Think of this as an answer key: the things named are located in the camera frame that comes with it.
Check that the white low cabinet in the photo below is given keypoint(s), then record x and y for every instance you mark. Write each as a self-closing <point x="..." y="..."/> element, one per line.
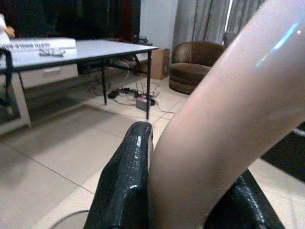
<point x="28" y="95"/>

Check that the eyeglasses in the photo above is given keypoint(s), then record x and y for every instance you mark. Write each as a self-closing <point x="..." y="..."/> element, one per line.
<point x="52" y="52"/>

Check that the black power strip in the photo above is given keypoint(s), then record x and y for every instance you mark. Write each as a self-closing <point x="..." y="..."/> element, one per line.
<point x="118" y="92"/>

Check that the long white printed box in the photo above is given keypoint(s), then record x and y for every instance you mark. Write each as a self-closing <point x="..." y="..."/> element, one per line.
<point x="43" y="44"/>

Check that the brown velvet armchair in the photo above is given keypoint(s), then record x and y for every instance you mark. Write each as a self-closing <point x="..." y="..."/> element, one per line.
<point x="190" y="66"/>

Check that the brown cardboard box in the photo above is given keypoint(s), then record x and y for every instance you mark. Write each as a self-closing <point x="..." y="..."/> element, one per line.
<point x="158" y="63"/>

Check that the white folding table black legs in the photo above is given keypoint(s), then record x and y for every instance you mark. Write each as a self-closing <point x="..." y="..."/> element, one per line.
<point x="95" y="51"/>

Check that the person in white shirt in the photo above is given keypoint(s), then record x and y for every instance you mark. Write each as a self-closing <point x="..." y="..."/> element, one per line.
<point x="4" y="28"/>

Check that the grey curtain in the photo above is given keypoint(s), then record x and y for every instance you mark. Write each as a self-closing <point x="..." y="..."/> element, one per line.
<point x="202" y="21"/>

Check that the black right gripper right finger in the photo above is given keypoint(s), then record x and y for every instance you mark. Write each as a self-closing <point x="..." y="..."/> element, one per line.
<point x="243" y="202"/>

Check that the black wifi router with antennas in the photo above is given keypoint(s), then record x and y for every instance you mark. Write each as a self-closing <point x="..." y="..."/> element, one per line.
<point x="143" y="99"/>

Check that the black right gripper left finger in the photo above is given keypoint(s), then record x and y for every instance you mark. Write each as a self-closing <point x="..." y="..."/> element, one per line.
<point x="126" y="186"/>

